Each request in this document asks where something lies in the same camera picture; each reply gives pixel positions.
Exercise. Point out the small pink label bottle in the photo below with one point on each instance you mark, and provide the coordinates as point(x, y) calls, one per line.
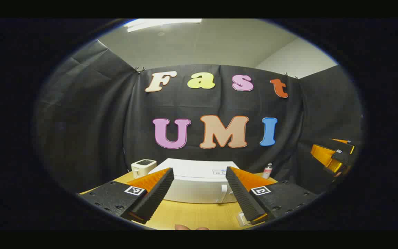
point(267, 171)

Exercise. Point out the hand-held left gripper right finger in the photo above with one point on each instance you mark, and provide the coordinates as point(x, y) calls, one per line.
point(242, 195)

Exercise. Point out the white rectangular tray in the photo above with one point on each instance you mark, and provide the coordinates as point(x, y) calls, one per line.
point(243, 218)

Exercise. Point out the white toaster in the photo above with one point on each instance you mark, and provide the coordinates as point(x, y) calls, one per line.
point(143, 167)

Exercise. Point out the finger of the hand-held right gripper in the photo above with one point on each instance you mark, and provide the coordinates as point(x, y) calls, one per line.
point(344, 146)
point(325, 155)

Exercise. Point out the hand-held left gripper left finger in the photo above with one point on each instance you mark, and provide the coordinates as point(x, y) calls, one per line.
point(157, 193)

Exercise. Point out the white microwave oven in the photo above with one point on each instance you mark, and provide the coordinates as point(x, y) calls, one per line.
point(195, 186)

